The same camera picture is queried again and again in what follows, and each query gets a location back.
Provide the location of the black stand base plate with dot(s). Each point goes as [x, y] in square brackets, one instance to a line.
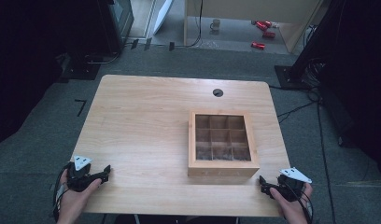
[81, 70]
[288, 77]

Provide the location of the person's left hand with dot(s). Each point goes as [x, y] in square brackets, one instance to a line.
[74, 202]

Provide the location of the black monitor cabinet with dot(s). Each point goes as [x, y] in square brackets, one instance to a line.
[117, 21]

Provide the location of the white board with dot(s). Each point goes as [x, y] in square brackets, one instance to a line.
[163, 15]

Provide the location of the black tape corner mark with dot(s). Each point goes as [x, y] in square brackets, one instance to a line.
[82, 105]

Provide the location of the wooden compartment box glass lid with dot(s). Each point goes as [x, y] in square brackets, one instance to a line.
[222, 146]

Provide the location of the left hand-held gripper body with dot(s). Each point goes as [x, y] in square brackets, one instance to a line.
[78, 180]

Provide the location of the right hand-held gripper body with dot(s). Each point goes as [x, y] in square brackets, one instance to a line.
[290, 186]

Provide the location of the light wooden desk frame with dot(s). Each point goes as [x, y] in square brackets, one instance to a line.
[241, 7]

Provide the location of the red can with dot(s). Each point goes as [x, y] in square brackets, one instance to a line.
[258, 45]
[262, 25]
[269, 34]

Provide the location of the dark curtain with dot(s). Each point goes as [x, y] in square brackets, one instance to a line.
[26, 62]
[359, 77]

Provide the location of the black tape strip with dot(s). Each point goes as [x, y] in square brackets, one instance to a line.
[172, 46]
[134, 44]

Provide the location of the person's right hand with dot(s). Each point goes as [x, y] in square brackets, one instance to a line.
[292, 209]

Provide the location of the grey mug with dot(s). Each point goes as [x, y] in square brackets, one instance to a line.
[215, 25]

